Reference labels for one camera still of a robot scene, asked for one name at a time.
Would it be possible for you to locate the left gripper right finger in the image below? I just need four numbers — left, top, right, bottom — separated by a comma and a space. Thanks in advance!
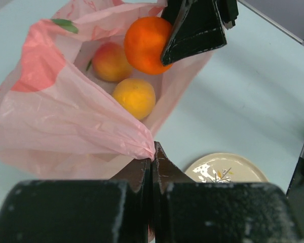
151, 142, 304, 242

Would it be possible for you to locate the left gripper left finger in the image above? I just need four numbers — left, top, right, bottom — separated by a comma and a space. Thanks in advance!
0, 159, 151, 242

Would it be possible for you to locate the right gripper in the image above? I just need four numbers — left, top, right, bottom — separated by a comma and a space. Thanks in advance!
161, 0, 239, 66

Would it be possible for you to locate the orange fake orange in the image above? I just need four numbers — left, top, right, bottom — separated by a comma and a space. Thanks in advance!
124, 16, 172, 75

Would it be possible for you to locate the pink plastic bag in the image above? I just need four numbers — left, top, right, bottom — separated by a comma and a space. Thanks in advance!
0, 1, 212, 179

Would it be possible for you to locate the fake peach with leaf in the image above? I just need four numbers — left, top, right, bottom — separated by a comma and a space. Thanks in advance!
92, 42, 133, 83

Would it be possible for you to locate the yellow fake fruit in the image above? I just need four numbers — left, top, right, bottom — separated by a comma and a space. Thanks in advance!
112, 78, 156, 120

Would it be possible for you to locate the beige ceramic plate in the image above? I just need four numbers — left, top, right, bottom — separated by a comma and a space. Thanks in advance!
185, 153, 268, 183

